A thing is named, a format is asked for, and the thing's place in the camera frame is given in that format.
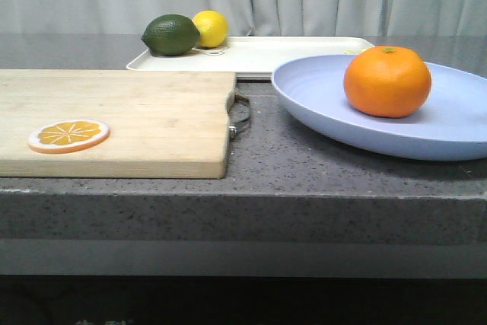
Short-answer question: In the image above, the orange mandarin fruit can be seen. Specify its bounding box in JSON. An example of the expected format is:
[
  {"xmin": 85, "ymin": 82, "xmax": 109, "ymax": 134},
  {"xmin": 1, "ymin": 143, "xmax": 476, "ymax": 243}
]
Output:
[{"xmin": 343, "ymin": 45, "xmax": 432, "ymax": 118}]

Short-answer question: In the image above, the cream rectangular tray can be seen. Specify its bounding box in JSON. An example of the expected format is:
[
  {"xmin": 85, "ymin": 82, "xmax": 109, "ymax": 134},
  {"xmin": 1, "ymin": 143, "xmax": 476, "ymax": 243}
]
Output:
[{"xmin": 126, "ymin": 37, "xmax": 373, "ymax": 81}]

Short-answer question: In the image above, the bamboo cutting board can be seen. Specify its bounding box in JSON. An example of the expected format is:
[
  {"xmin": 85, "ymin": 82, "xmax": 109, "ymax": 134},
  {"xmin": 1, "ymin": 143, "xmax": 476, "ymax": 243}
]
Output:
[{"xmin": 1, "ymin": 69, "xmax": 236, "ymax": 179}]

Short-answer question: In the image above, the orange slice toy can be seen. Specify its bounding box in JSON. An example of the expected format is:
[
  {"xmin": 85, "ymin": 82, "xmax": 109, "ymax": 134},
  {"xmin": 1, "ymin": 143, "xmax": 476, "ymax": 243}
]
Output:
[{"xmin": 27, "ymin": 119, "xmax": 110, "ymax": 154}]

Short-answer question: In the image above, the light blue round plate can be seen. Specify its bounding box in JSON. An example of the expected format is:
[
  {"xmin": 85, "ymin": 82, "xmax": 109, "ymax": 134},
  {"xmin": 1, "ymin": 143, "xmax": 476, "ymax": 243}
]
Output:
[{"xmin": 271, "ymin": 54, "xmax": 486, "ymax": 161}]

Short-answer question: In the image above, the green avocado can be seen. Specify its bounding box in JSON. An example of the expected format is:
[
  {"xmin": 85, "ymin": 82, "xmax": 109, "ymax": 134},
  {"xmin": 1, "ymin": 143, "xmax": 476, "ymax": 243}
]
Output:
[{"xmin": 142, "ymin": 14, "xmax": 200, "ymax": 56}]

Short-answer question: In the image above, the yellow lemon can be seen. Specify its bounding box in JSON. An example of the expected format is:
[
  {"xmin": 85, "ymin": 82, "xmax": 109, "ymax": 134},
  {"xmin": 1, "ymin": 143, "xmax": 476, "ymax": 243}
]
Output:
[{"xmin": 193, "ymin": 10, "xmax": 229, "ymax": 48}]

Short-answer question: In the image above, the metal cutting board handle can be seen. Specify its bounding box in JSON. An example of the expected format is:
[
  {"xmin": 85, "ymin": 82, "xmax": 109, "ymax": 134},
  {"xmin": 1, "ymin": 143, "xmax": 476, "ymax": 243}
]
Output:
[{"xmin": 228, "ymin": 89, "xmax": 251, "ymax": 140}]

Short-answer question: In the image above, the yellow plastic spoon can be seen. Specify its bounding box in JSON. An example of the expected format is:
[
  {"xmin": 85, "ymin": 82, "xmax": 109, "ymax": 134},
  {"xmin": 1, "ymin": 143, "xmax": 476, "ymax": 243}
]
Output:
[{"xmin": 343, "ymin": 48, "xmax": 369, "ymax": 55}]

